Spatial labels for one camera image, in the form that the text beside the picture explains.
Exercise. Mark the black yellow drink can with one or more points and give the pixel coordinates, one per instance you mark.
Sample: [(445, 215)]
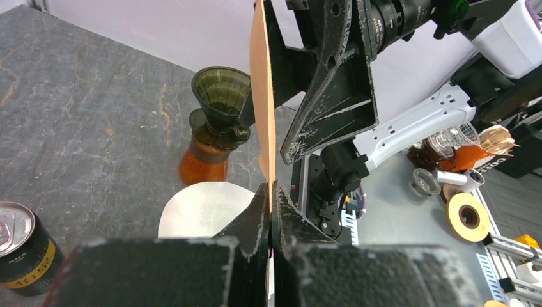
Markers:
[(30, 257)]

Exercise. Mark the white paper roll outside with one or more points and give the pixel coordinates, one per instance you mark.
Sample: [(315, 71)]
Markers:
[(467, 181)]

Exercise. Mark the brown paper coffee filter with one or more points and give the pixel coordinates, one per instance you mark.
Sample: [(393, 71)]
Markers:
[(263, 95)]

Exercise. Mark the amber glass beaker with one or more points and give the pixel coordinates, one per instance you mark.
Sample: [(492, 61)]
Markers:
[(203, 163)]

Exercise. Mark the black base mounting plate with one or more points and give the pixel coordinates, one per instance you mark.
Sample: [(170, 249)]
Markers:
[(338, 224)]

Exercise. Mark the small grey round lid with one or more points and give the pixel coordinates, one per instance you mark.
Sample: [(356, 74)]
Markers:
[(424, 183)]

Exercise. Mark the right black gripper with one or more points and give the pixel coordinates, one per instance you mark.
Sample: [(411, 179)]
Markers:
[(339, 40)]

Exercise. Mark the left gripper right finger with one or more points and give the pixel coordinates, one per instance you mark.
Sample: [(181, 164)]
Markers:
[(311, 269)]

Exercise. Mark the clear glass jar outside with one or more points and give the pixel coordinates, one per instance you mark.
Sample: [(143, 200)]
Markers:
[(447, 141)]

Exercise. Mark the brown orange paper bag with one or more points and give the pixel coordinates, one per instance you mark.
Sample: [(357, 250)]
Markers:
[(496, 146)]

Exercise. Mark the dark green dripper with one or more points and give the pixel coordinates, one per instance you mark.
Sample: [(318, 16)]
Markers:
[(221, 93)]

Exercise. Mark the white paper coffee filter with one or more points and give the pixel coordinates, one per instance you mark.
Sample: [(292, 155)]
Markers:
[(202, 210)]

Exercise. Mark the white cable duct rail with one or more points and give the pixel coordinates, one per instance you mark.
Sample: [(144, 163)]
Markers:
[(499, 266)]

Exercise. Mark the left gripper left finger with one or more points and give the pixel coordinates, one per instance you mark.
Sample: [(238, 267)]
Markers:
[(228, 269)]

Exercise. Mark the yellow tape roll outside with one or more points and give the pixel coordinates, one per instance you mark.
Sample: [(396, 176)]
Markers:
[(468, 217)]

